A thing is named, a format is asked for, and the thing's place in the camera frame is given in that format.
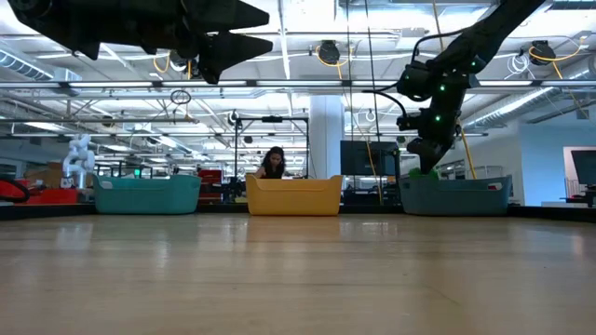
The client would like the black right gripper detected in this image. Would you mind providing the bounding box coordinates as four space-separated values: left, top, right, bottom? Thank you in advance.
396 86 467 176

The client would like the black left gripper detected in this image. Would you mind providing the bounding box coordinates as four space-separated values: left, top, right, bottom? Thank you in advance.
100 0 275 86

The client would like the green two-stud block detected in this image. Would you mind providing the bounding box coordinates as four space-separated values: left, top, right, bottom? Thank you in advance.
408 167 440 181

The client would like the slate blue plastic bin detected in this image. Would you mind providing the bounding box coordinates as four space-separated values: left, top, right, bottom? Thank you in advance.
398 174 514 218

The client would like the black monitor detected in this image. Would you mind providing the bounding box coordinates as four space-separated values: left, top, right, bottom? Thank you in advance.
570 149 596 186
339 140 401 177

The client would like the white square column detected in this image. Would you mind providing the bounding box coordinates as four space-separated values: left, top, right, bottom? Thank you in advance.
308 95 346 181

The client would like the person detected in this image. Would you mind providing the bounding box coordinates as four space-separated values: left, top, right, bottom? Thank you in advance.
253 146 287 181

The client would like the yellow plastic bin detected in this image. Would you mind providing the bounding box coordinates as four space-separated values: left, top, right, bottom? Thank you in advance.
244 174 345 218

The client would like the red tool cart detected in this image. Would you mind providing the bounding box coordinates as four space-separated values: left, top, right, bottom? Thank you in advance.
196 168 224 207

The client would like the teal plastic bin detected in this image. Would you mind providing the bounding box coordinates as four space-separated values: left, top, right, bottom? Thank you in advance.
91 174 203 216

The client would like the cardboard box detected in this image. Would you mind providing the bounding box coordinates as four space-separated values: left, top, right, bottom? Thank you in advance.
25 161 65 190

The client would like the red crate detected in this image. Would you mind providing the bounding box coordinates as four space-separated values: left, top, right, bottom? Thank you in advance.
27 188 79 207

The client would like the red container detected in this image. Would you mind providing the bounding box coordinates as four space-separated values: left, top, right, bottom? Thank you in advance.
0 178 32 205

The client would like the black table edge frame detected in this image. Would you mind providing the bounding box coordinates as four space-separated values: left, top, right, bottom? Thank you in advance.
0 203 596 222

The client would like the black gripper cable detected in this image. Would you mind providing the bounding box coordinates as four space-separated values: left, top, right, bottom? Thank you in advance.
361 87 411 118

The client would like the black rig frame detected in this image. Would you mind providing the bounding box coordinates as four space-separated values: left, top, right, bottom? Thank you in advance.
232 114 312 181

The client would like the black hanging cable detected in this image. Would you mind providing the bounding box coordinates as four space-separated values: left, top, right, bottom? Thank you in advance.
345 0 354 141
363 0 382 143

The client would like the black ceiling cable reel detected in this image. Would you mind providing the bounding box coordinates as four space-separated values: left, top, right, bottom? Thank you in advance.
529 39 558 66
318 39 342 66

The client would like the silver air duct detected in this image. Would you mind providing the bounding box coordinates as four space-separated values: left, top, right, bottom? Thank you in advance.
0 46 84 84

